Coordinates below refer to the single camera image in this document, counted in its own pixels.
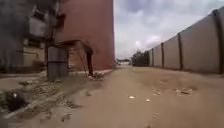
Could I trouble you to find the distant low building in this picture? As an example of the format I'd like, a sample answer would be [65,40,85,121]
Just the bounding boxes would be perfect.
[116,58,132,66]

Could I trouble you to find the dark green bushes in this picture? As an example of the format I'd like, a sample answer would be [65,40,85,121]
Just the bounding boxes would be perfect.
[131,50,151,67]

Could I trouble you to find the red brick building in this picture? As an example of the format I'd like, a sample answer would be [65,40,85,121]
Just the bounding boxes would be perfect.
[54,0,116,72]

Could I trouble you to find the brown dirt road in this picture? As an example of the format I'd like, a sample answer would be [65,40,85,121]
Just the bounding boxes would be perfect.
[19,64,224,128]

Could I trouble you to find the grey metal box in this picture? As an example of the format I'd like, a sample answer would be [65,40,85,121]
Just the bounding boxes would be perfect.
[46,45,69,82]

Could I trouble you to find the rubble strewn ground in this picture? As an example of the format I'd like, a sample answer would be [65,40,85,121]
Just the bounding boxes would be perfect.
[0,69,113,128]

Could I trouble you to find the grey concrete building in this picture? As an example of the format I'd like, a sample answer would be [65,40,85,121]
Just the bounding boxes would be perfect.
[0,0,63,74]

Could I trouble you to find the black rubbish bag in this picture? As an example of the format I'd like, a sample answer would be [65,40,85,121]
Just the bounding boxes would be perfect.
[5,91,28,112]

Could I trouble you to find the long grey concrete wall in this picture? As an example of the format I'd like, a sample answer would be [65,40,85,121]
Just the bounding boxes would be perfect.
[148,5,224,75]

